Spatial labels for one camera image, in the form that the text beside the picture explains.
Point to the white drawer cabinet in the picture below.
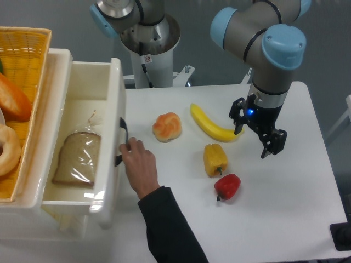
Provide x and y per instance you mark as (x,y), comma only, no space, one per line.
(24,218)

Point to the white chair frame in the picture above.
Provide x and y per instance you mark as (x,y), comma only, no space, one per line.
(339,125)

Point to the yellow banana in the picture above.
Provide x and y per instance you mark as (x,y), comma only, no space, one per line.
(209,127)

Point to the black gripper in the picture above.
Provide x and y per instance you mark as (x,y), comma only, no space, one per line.
(261,119)

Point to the white drawer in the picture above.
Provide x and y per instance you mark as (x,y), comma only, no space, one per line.
(91,87)

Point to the beige bagel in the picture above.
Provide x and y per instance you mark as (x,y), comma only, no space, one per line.
(11,149)

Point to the yellow wicker basket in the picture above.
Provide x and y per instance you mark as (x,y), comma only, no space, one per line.
(23,54)

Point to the yellow bell pepper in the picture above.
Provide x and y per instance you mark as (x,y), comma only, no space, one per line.
(215,160)

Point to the red bell pepper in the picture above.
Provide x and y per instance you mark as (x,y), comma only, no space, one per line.
(227,186)

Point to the black sleeved forearm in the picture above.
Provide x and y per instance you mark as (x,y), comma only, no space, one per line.
(169,236)

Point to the orange swirl bread roll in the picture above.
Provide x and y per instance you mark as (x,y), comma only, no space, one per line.
(167,127)

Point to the bagged bread slice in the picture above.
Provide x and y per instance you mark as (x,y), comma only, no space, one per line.
(79,156)

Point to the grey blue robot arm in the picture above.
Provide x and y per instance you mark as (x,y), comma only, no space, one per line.
(262,36)

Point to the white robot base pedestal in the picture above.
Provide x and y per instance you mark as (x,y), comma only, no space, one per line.
(151,52)

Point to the black device at edge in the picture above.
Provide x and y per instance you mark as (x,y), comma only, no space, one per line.
(341,236)

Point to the person's bare hand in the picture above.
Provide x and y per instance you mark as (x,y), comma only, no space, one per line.
(140,165)

